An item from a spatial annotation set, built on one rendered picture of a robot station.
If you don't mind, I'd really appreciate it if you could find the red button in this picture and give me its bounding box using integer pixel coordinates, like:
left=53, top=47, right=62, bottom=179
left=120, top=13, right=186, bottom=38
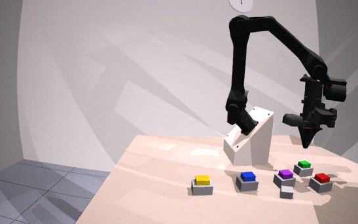
left=308, top=173, right=333, bottom=194

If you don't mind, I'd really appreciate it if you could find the blue button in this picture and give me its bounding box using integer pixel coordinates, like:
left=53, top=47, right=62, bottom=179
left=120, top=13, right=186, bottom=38
left=236, top=172, right=259, bottom=192

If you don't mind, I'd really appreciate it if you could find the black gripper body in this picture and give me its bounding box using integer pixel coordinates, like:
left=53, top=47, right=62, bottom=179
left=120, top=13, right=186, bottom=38
left=283, top=97, right=335, bottom=128

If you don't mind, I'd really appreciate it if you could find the purple button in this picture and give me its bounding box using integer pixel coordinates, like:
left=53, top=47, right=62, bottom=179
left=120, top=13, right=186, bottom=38
left=273, top=170, right=296, bottom=189

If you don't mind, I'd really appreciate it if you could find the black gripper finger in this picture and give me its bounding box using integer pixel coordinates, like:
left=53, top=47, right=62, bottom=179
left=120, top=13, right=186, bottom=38
left=306, top=126, right=322, bottom=149
left=298, top=126, right=313, bottom=149

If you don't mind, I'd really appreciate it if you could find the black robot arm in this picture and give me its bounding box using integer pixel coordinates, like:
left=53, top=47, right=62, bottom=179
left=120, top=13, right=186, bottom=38
left=226, top=15, right=347, bottom=136

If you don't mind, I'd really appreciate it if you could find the yellow button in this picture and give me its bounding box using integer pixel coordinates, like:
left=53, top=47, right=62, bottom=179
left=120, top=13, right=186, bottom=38
left=191, top=175, right=213, bottom=196

